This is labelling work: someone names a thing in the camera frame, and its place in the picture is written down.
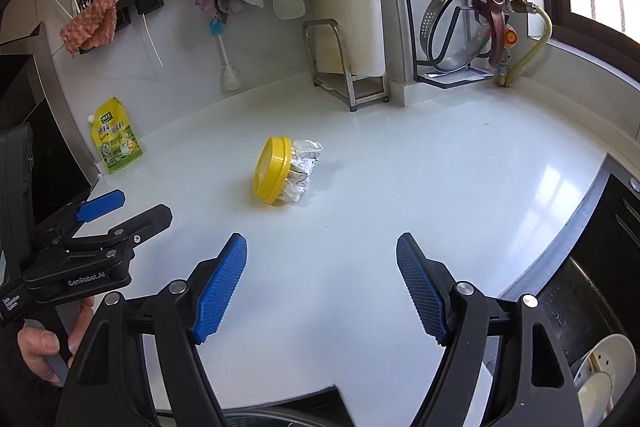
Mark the black chopstick holder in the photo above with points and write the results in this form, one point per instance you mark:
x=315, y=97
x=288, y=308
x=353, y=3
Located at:
x=124, y=19

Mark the gas valve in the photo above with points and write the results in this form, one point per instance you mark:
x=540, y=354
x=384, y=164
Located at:
x=510, y=37

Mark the small black wall holder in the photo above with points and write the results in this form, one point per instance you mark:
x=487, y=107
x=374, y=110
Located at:
x=149, y=2

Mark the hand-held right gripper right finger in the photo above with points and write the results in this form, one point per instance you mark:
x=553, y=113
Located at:
x=425, y=292

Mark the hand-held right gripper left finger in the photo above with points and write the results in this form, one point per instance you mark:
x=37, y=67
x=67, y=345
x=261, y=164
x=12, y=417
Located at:
x=220, y=292

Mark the person's left hand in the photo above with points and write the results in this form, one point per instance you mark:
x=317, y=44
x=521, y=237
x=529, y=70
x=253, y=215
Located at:
x=37, y=347

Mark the pink dish cloth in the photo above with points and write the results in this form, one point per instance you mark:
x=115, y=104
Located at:
x=90, y=27

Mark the white bowl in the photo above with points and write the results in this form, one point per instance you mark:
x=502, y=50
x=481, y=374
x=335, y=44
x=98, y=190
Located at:
x=592, y=399

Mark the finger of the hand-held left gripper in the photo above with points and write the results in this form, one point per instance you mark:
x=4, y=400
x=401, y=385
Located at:
x=145, y=222
x=102, y=206

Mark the black kitchen sink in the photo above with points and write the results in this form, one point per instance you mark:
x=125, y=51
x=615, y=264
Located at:
x=600, y=267

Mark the yellow lidded paper tub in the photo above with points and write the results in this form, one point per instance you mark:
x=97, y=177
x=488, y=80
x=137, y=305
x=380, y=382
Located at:
x=272, y=167

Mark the glass pot lid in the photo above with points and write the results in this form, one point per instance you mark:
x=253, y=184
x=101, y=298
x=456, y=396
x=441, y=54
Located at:
x=457, y=32

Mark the white bottle brush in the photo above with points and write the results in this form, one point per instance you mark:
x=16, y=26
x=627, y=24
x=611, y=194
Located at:
x=230, y=79

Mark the yellow green seasoning pouch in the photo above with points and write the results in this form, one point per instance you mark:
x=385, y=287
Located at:
x=117, y=139

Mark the white perforated dish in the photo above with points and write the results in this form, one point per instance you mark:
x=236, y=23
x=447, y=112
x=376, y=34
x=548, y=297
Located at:
x=607, y=354

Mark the white plastic stick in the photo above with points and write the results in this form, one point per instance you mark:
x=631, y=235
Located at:
x=154, y=42

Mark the steel cutting board holder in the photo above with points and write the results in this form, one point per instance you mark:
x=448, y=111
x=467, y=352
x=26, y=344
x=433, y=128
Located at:
x=367, y=89

